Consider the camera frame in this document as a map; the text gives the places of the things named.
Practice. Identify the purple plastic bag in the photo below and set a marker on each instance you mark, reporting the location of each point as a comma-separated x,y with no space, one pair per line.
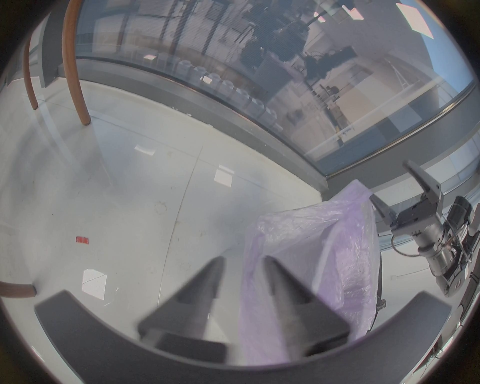
356,210

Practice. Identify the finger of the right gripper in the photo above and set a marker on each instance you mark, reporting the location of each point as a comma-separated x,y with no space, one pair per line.
386,215
429,189

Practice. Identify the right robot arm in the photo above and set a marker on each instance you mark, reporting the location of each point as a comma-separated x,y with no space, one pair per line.
459,213

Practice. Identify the white cushioned wooden chair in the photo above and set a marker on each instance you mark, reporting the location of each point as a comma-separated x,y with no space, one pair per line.
73,75

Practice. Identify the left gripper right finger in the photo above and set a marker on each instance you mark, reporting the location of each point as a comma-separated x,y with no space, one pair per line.
300,318

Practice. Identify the window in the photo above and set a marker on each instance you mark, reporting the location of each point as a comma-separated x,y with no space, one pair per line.
225,56

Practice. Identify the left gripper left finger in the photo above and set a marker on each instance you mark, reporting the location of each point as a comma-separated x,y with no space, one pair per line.
187,315

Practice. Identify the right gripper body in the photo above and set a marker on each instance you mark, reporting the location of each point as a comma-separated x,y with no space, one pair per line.
431,240

